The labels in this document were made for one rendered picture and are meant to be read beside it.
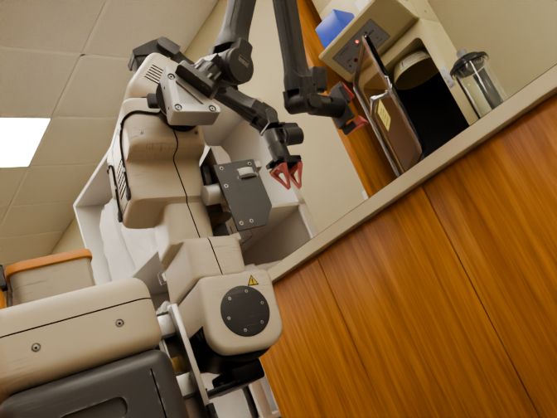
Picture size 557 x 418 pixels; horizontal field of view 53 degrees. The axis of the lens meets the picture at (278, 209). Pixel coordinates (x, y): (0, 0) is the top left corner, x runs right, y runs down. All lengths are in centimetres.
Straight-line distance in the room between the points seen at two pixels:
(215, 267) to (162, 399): 35
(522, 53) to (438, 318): 103
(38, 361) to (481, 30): 184
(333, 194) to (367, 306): 107
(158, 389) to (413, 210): 87
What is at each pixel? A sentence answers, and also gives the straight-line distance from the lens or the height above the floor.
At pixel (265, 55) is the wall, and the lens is 301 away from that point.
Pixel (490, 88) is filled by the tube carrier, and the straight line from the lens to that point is 160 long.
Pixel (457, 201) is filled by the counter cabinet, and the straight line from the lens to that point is 143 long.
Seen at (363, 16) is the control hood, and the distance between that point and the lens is 185.
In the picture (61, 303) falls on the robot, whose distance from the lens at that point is 90.
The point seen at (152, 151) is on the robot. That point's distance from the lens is 123.
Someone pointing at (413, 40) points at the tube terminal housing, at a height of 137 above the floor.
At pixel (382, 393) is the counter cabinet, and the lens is 171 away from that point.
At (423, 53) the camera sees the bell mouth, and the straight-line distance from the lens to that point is 190.
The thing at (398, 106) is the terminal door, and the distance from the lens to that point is 162.
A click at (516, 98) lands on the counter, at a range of 133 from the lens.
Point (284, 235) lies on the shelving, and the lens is 291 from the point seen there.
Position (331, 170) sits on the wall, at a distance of 264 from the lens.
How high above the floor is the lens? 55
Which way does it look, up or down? 17 degrees up
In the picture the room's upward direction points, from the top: 23 degrees counter-clockwise
